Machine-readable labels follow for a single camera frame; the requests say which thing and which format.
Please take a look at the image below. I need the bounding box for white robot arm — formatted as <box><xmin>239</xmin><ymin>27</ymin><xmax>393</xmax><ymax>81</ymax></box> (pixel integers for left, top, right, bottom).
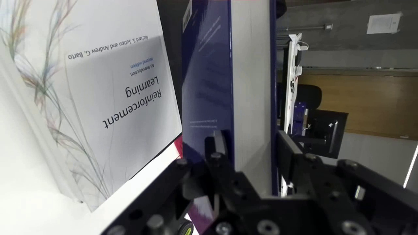
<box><xmin>184</xmin><ymin>36</ymin><xmax>307</xmax><ymax>196</ymax></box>

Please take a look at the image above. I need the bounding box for yellow side table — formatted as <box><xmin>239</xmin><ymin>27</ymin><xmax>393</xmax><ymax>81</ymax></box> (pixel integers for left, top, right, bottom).
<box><xmin>300</xmin><ymin>75</ymin><xmax>418</xmax><ymax>140</ymax></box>

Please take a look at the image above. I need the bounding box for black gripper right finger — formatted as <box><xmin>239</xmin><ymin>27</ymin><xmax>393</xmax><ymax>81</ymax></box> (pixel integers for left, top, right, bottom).
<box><xmin>277</xmin><ymin>131</ymin><xmax>349</xmax><ymax>205</ymax></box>

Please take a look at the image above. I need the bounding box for white reinforcement learning book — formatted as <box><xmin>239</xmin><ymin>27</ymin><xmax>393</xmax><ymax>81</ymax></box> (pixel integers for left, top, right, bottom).
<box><xmin>0</xmin><ymin>0</ymin><xmax>181</xmax><ymax>211</ymax></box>

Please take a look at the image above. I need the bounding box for blue book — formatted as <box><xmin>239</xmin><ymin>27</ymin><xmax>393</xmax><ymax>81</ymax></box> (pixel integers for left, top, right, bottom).
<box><xmin>181</xmin><ymin>0</ymin><xmax>278</xmax><ymax>196</ymax></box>

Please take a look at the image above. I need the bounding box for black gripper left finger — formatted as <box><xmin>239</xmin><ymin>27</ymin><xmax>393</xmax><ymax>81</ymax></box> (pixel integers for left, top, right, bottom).
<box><xmin>205</xmin><ymin>131</ymin><xmax>260</xmax><ymax>205</ymax></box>

